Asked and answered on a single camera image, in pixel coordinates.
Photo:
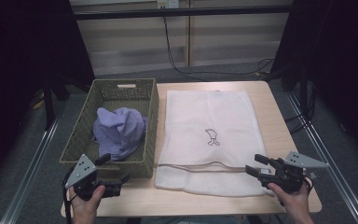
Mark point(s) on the black curtain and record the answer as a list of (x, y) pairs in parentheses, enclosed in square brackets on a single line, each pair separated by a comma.
[(338, 62), (18, 62)]

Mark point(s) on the purple shirt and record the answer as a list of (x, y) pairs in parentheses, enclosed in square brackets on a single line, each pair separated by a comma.
[(119, 130)]

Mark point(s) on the person's left hand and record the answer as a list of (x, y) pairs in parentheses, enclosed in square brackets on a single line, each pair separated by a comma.
[(85, 210)]

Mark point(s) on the metal floor rail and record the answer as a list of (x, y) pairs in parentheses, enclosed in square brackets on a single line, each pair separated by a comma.
[(329, 155), (34, 158)]

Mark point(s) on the green woven basket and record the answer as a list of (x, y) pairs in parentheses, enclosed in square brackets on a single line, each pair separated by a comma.
[(84, 140)]

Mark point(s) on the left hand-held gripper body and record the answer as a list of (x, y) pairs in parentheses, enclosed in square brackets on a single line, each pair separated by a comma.
[(81, 169)]

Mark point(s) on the black horizontal bar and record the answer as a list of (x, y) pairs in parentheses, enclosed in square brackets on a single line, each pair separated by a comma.
[(183, 12)]

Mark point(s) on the white mesh laundry bag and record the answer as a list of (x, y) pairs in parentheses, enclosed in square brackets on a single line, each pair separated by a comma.
[(205, 115)]

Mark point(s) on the black stand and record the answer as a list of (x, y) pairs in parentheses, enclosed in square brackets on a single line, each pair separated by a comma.
[(304, 93), (48, 102)]

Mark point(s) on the white wall socket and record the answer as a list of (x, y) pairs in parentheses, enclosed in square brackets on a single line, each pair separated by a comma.
[(167, 3)]

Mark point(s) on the person's right hand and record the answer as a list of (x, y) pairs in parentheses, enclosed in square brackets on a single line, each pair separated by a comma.
[(296, 207)]

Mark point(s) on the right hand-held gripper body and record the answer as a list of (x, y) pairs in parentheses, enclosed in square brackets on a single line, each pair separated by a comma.
[(287, 177)]

